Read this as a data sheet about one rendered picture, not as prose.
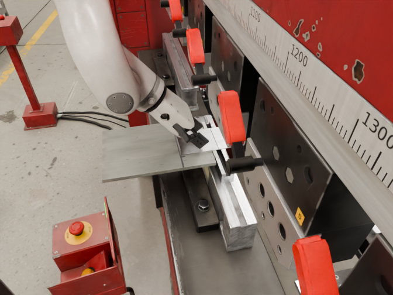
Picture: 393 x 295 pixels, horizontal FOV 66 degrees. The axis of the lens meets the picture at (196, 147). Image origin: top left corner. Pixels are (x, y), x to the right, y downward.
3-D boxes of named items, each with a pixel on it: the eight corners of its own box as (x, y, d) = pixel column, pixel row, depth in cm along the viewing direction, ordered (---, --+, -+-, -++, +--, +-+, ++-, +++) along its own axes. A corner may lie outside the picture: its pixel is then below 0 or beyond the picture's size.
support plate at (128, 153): (103, 133, 81) (102, 130, 81) (199, 120, 85) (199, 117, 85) (102, 183, 68) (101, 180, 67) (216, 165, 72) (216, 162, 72)
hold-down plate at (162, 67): (152, 58, 140) (152, 52, 138) (164, 57, 141) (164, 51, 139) (161, 92, 118) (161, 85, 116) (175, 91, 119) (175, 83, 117)
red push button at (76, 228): (71, 230, 84) (67, 222, 82) (86, 226, 85) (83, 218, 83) (72, 242, 81) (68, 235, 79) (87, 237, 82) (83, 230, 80)
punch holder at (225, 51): (207, 103, 59) (210, 14, 48) (249, 98, 60) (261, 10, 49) (230, 155, 48) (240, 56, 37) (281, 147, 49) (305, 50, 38)
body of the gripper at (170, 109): (165, 96, 61) (200, 125, 68) (158, 71, 68) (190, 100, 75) (139, 119, 63) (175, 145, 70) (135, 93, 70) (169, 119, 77)
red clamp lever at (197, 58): (183, 26, 50) (193, 83, 48) (208, 24, 50) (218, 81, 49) (182, 32, 51) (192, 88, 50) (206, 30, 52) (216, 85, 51)
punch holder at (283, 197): (240, 178, 44) (255, 76, 33) (295, 169, 46) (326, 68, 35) (285, 278, 33) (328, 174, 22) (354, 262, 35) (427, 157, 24)
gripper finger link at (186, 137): (183, 136, 64) (196, 142, 69) (168, 109, 68) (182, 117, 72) (179, 139, 64) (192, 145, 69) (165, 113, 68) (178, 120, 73)
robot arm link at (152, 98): (159, 86, 60) (169, 96, 61) (154, 66, 66) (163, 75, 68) (130, 113, 62) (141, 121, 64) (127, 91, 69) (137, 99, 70)
